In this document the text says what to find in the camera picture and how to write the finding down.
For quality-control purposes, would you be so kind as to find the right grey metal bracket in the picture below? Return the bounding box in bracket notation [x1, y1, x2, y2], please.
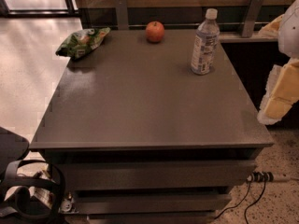
[240, 0, 263, 38]

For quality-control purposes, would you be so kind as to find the red apple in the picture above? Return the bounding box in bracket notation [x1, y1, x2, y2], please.
[146, 21, 164, 43]

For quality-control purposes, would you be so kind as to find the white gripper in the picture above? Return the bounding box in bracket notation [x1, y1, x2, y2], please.
[257, 0, 299, 125]

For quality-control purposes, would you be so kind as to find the black power cable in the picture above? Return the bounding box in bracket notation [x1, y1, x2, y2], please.
[243, 180, 267, 224]
[214, 180, 252, 220]

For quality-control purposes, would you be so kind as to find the black window frame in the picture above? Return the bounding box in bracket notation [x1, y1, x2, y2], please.
[0, 0, 78, 17]

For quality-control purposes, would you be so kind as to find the grey metal bracket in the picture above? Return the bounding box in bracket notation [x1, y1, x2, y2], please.
[240, 0, 263, 38]
[114, 0, 129, 30]

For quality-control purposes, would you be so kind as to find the clear plastic water bottle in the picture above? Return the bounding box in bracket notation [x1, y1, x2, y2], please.
[191, 8, 220, 75]

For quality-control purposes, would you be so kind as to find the dark grey drawer cabinet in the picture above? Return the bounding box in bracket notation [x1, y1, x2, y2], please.
[32, 30, 272, 224]

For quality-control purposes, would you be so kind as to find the left grey metal bracket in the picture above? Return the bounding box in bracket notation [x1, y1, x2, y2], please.
[114, 0, 129, 30]

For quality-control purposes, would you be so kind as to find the green rice chip bag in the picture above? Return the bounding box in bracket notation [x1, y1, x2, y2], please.
[55, 27, 111, 60]

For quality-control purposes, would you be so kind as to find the black office chair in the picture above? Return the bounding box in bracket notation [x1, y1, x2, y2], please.
[0, 127, 65, 224]

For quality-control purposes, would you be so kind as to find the white power strip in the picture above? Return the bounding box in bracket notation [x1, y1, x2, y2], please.
[247, 172, 291, 183]

